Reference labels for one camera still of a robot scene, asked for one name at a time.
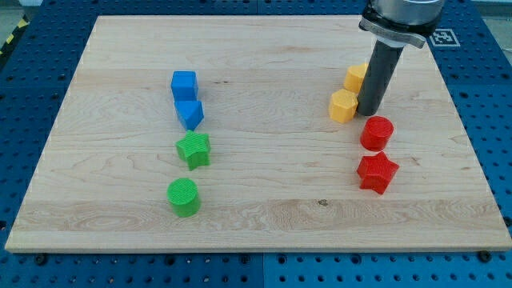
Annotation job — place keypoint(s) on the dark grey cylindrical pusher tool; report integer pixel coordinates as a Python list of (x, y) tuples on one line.
[(381, 67)]

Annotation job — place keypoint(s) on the red cylinder block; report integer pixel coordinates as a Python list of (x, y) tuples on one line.
[(376, 133)]

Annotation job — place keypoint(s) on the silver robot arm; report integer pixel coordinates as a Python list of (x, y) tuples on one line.
[(396, 24)]

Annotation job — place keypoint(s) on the yellow hexagon block rear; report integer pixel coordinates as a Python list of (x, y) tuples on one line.
[(354, 77)]

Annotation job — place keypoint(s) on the yellow hexagon block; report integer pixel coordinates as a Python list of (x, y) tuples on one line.
[(342, 106), (354, 77)]

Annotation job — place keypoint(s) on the white fiducial marker tag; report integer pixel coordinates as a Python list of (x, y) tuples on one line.
[(444, 37)]

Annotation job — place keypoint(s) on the yellow hexagon block front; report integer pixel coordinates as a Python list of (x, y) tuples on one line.
[(342, 106)]

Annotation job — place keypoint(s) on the red star block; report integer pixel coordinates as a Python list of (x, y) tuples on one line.
[(376, 172)]

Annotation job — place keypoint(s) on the wooden board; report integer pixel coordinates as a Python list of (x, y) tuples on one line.
[(282, 175)]

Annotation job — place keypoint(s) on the blue triangle block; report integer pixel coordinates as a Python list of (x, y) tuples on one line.
[(189, 113)]

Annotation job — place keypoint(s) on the blue cube block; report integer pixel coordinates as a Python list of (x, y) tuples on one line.
[(184, 85)]

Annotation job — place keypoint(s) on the green star block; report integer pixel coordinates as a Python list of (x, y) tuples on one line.
[(194, 149)]

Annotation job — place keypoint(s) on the green cylinder block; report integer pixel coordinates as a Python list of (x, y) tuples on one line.
[(183, 197)]

